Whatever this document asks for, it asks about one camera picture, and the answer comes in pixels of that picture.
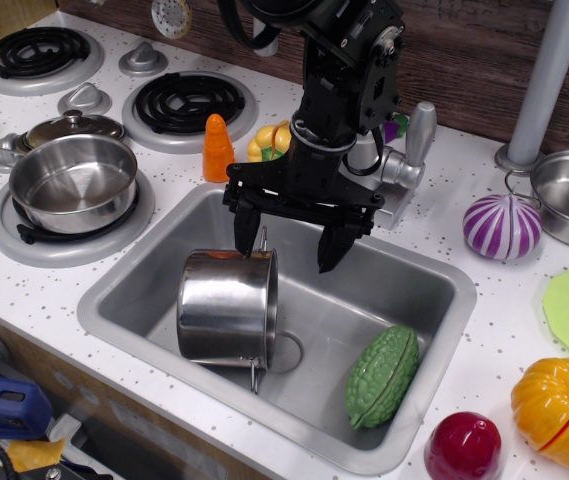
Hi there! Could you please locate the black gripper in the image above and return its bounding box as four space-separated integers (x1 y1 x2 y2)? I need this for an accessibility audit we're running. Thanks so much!
223 141 383 273

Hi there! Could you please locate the steel pot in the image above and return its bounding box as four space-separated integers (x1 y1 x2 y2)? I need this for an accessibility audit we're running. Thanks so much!
176 228 278 393

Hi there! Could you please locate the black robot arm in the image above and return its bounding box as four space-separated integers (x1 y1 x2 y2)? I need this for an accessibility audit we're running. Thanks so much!
218 1 404 272

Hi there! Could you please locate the stainless steel sink basin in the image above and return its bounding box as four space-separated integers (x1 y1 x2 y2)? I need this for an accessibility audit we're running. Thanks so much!
77 185 476 476

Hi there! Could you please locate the steel pot lid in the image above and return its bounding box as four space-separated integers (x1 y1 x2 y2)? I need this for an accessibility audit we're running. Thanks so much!
15 110 125 153

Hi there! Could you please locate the yellow bell pepper toy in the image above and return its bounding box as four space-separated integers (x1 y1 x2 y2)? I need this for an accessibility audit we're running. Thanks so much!
247 120 292 163

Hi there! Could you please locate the orange carrot toy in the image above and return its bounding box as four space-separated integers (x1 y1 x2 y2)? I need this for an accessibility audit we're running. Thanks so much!
202 113 235 183

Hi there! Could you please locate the silver toy faucet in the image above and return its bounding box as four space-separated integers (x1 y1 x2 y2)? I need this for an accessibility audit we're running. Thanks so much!
339 101 437 230

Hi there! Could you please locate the small purple eggplant toy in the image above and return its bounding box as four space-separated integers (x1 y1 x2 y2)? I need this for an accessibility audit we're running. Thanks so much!
383 113 409 143

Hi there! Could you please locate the green bitter melon toy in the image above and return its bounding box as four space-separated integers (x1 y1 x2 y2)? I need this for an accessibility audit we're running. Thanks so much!
344 326 420 430

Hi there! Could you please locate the purple white onion toy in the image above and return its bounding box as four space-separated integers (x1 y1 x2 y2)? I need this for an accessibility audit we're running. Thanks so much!
462 194 542 260

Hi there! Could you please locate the steel saucepan on burner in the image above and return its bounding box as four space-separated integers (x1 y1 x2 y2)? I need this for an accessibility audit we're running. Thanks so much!
8 134 138 234

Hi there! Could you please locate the upper silver stove knob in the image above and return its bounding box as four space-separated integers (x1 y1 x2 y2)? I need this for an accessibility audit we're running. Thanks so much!
118 41 168 78

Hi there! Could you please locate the silver stove knob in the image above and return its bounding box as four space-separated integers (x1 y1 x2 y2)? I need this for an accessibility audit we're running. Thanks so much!
57 82 112 115
118 41 168 78

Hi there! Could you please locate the hanging strainer spoon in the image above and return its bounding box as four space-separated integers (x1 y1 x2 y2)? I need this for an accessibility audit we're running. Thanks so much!
151 0 193 40

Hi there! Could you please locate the lower silver stove knob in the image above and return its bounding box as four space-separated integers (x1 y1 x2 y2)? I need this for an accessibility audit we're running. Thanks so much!
57 82 112 115

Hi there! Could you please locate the dark red apple toy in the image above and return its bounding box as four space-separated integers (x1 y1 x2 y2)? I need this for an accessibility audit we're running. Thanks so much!
424 412 502 479

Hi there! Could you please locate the front stove burner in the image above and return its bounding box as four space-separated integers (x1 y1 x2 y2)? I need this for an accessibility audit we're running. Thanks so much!
0 172 155 268

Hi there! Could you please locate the back left stove burner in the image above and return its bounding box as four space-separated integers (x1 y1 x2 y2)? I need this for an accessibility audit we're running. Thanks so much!
0 27 104 97

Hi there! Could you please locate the orange pumpkin toy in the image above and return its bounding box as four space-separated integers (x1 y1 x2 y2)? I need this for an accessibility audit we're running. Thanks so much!
511 358 569 468

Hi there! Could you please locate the grey vertical pole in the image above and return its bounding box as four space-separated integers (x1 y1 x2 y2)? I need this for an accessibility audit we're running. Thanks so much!
494 0 569 176

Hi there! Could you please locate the blue clamp tool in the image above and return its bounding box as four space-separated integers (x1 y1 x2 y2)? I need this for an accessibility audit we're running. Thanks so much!
0 377 53 440

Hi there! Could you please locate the yellow cloth piece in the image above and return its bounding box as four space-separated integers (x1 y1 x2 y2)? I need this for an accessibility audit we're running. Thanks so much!
6 439 66 473

